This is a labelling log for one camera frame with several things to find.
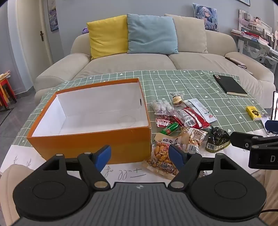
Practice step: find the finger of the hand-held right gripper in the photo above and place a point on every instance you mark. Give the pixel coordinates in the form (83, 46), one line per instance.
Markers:
(240, 140)

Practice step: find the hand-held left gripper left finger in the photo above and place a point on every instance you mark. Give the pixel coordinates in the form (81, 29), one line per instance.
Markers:
(103, 157)

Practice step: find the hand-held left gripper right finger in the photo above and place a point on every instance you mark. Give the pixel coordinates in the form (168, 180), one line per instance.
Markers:
(177, 155)

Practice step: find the orange fried peanut packet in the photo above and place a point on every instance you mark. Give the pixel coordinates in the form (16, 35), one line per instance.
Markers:
(159, 154)

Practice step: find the orange cardboard box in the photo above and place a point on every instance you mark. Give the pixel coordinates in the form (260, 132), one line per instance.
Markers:
(86, 147)

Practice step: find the striped peanut packet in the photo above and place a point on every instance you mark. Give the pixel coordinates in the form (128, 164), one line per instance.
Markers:
(194, 139)

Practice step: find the green sausage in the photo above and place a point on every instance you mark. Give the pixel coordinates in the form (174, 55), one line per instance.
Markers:
(170, 129)

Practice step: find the red clear sausage packet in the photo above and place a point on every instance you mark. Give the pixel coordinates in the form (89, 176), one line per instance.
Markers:
(189, 118)

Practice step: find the beige snack packet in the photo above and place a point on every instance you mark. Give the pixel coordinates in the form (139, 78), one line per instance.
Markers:
(167, 139)

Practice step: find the dark green shiny packet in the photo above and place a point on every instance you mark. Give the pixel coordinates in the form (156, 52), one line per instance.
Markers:
(218, 139)

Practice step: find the small yellow box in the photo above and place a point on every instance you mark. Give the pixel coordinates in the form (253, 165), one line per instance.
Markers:
(253, 113)

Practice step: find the red snack packet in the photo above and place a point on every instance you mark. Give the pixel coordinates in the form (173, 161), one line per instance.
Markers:
(165, 125)

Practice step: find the smartphone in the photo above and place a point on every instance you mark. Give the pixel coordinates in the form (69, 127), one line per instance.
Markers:
(275, 106)

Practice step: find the long white sachet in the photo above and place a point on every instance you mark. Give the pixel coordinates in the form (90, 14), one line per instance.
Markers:
(201, 109)

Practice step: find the clear packet of white candies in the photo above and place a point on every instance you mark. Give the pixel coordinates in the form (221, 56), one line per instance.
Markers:
(163, 107)

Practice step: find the small round cake packet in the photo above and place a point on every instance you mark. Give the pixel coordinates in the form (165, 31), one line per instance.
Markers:
(177, 100)

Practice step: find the black notebook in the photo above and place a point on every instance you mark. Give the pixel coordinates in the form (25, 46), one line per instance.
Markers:
(231, 84)

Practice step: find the green checked tablecloth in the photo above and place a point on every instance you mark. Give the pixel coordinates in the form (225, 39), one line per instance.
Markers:
(162, 82)

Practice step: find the white paper sheet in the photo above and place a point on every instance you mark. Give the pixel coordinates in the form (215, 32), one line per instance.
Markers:
(26, 156)

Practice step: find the book with dark cover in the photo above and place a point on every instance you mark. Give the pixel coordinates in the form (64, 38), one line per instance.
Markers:
(235, 62)

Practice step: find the white desk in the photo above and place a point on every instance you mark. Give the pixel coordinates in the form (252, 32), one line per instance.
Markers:
(258, 51)

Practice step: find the beige cloth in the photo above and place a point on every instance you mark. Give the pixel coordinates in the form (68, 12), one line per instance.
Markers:
(10, 184)

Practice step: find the beige sofa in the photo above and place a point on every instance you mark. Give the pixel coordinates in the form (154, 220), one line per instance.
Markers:
(130, 63)

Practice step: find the stack of books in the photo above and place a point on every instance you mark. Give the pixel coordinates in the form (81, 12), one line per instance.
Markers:
(247, 35)

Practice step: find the beige pillow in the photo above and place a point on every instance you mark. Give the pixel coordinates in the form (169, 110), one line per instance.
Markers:
(191, 34)

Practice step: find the red stool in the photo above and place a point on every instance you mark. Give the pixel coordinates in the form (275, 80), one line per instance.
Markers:
(7, 91)

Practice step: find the yellow pillow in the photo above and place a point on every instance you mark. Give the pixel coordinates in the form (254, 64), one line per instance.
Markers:
(108, 37)

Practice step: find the light blue pillow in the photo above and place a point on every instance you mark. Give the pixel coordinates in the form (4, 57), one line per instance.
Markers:
(152, 34)

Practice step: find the printed figure pillow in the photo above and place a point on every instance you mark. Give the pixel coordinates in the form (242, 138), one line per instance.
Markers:
(206, 17)

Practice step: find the white door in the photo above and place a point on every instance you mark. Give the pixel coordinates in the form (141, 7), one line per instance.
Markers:
(46, 43)

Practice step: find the door poster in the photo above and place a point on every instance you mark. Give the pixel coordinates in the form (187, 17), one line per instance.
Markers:
(53, 15)

